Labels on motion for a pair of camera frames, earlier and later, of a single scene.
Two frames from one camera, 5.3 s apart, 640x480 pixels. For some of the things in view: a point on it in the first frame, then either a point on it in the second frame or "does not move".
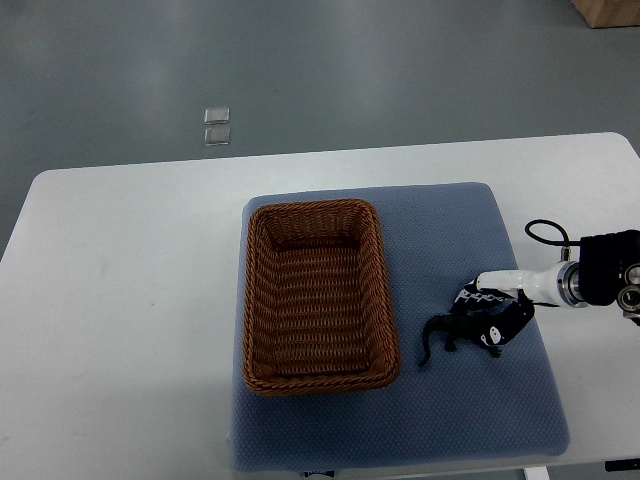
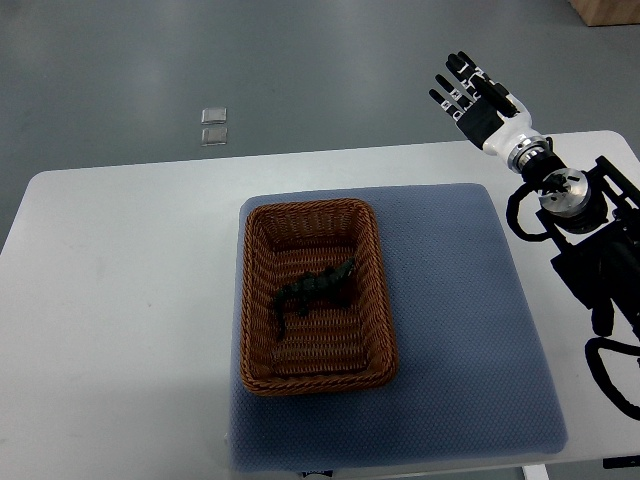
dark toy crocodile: x=456 y=328 to x=327 y=283
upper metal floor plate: x=217 y=116 does not move
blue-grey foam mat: x=463 y=403 does not move
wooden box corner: x=609 y=13 does not move
